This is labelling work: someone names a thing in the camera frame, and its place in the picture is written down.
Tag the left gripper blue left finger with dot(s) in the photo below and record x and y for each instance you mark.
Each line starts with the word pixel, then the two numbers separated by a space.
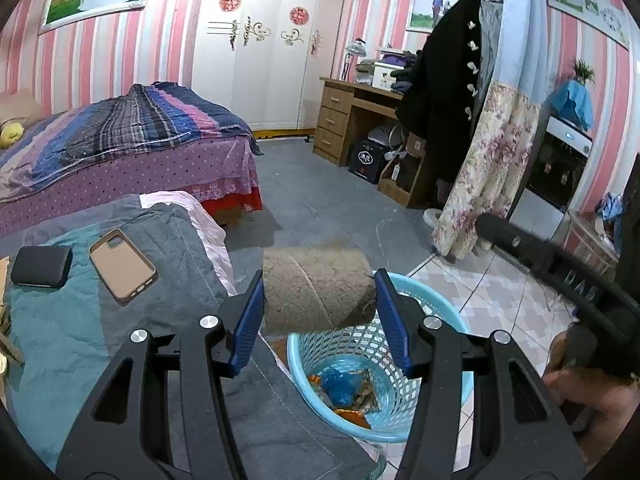
pixel 246 329

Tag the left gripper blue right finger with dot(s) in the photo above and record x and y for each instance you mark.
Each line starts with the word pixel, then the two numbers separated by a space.
pixel 388 305

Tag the patterned snack bag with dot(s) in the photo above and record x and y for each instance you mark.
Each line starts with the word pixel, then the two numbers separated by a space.
pixel 365 399

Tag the blue plastic bag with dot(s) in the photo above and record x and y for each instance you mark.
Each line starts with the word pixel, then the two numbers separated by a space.
pixel 340 387

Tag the orange snack wrapper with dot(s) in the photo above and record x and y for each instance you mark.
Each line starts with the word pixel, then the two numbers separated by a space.
pixel 352 416

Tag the light blue trash basket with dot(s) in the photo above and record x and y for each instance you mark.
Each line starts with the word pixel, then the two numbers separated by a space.
pixel 362 347

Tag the person's right hand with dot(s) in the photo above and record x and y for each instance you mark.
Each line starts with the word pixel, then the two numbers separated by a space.
pixel 612 400

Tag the tan phone case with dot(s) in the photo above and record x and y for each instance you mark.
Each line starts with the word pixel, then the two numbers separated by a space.
pixel 123 268

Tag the black box under desk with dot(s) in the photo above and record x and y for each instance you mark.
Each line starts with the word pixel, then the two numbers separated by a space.
pixel 367 160

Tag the floral curtain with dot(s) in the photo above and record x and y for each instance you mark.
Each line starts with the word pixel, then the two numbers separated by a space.
pixel 504 135

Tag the black glasses case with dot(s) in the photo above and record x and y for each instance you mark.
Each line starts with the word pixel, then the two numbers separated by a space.
pixel 42 266

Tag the wooden desk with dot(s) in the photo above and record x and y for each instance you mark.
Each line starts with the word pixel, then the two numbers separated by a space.
pixel 351 112

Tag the black hanging coat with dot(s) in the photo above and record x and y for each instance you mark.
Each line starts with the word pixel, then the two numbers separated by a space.
pixel 438 106

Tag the purple bed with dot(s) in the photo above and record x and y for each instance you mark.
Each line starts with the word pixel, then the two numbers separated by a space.
pixel 220 174

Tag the striped plaid quilt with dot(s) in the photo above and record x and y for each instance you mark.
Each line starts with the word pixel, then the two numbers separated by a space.
pixel 145 120

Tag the white wardrobe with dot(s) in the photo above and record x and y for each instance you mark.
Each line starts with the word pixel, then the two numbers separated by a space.
pixel 265 59

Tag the yellow plush toy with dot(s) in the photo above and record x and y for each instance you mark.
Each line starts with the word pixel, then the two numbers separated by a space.
pixel 11 133

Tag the beige pillow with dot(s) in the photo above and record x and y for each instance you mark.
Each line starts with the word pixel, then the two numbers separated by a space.
pixel 20 107

